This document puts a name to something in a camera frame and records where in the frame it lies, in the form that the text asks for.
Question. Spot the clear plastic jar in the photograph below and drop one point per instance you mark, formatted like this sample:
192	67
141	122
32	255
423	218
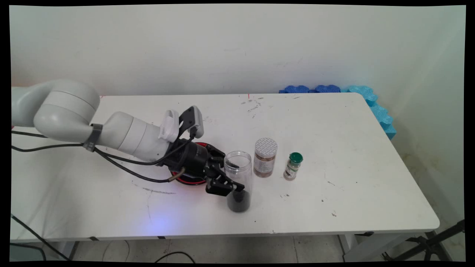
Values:
243	174

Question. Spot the black seeds heap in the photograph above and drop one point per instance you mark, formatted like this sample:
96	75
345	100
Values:
239	204

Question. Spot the small spice bottle green cap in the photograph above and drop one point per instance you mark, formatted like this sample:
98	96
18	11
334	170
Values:
295	158

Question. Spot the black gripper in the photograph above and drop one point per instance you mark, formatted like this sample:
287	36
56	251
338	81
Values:
189	159

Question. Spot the spice jar white patterned lid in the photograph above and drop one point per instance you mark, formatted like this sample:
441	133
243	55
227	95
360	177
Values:
265	148

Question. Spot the grey table leg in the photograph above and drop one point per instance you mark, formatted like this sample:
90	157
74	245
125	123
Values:
70	250

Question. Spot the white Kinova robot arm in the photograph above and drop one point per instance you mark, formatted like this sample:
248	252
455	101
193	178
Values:
66	107

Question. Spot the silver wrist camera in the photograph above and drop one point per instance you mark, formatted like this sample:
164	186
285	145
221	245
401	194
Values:
193	118

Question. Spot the red bowl black rim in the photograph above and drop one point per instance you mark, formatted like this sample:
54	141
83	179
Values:
185	181

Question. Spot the black tripod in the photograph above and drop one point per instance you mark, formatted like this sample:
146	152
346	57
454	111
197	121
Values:
430	244

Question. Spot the light blue foam piece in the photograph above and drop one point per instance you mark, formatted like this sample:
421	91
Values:
378	111

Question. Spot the dark blue foam piece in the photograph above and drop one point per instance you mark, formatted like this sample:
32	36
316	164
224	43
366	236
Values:
327	89
295	89

